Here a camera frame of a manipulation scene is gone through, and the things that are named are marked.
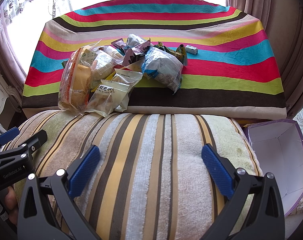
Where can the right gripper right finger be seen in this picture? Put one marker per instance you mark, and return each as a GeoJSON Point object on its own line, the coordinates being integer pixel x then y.
{"type": "Point", "coordinates": [265, 218]}

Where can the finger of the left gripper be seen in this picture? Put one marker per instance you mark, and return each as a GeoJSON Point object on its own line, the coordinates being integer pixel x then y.
{"type": "Point", "coordinates": [32, 144]}
{"type": "Point", "coordinates": [8, 136]}

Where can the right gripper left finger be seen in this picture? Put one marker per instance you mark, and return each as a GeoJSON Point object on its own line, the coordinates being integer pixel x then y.
{"type": "Point", "coordinates": [36, 219]}

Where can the white purple storage box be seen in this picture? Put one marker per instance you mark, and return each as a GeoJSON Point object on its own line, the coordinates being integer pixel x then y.
{"type": "Point", "coordinates": [278, 146]}

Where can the yellow cake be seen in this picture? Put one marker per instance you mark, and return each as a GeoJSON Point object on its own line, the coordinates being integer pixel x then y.
{"type": "Point", "coordinates": [74, 86]}

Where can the white pastry packet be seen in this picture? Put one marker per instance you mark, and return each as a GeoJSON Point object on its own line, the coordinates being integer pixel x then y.
{"type": "Point", "coordinates": [130, 78]}
{"type": "Point", "coordinates": [107, 96]}

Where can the round bread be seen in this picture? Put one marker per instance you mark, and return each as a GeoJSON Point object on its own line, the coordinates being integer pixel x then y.
{"type": "Point", "coordinates": [107, 58]}

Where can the pink snack bar wrapper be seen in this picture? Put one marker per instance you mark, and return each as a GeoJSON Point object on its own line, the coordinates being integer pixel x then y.
{"type": "Point", "coordinates": [135, 53]}

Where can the blue white snack bag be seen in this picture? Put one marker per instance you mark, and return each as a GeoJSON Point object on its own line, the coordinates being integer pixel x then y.
{"type": "Point", "coordinates": [163, 67]}

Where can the green yellow snack packet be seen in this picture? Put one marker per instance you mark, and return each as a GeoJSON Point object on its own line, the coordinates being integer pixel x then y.
{"type": "Point", "coordinates": [180, 52]}

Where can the small blue white candy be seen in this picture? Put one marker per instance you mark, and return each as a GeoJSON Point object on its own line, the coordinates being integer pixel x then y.
{"type": "Point", "coordinates": [191, 49]}

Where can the person's left hand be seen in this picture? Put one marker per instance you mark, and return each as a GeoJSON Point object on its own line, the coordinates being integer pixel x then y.
{"type": "Point", "coordinates": [12, 205]}

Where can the striped plush cushion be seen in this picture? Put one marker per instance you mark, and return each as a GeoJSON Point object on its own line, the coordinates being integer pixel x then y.
{"type": "Point", "coordinates": [151, 182]}

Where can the floral lace sheer curtain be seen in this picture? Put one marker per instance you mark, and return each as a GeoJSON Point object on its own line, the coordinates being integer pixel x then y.
{"type": "Point", "coordinates": [29, 0]}

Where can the colourful striped tablecloth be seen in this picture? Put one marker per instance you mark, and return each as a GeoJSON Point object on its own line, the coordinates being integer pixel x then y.
{"type": "Point", "coordinates": [195, 57]}

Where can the pink curtain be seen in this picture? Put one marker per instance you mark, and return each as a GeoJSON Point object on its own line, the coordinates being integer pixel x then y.
{"type": "Point", "coordinates": [283, 23]}

